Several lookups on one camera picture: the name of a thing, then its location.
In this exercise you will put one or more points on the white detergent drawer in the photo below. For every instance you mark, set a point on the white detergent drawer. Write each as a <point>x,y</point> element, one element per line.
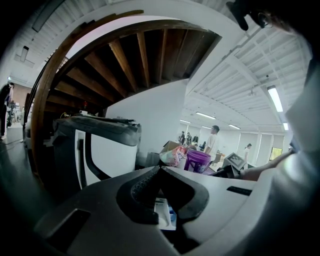
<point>162,212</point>

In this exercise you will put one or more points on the purple plastic tub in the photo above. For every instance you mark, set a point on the purple plastic tub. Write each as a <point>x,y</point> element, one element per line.
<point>197,160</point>

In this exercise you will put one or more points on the black head-mounted camera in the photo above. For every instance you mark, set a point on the black head-mounted camera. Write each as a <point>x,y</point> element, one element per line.
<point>240,12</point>

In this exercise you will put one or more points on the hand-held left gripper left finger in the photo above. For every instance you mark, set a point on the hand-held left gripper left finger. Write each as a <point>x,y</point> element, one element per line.
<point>100,225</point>

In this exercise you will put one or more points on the person's face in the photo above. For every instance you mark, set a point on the person's face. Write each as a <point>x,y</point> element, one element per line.
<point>275,21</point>

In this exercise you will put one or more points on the person's right forearm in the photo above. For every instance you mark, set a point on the person's right forearm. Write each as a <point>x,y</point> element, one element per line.
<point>262,170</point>

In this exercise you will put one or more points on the pink detergent refill pouch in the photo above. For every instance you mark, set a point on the pink detergent refill pouch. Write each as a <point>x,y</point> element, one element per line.
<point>172,156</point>

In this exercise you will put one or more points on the long ceiling light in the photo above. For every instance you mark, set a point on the long ceiling light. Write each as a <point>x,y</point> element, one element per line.
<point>275,98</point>
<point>234,126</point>
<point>205,115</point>

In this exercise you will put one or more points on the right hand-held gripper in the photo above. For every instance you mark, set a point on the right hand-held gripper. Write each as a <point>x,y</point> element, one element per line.
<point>233,160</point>

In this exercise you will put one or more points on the dark wooden shelf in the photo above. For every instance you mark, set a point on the dark wooden shelf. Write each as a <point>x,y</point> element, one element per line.
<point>125,62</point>

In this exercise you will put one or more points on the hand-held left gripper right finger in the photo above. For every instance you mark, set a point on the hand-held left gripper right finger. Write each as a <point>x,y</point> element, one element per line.
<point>225,212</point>

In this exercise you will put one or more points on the white black-trimmed appliance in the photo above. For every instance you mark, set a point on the white black-trimmed appliance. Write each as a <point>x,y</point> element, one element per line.
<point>112,155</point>

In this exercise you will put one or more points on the open cardboard box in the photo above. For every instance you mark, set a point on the open cardboard box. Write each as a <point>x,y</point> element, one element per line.
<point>170,145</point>

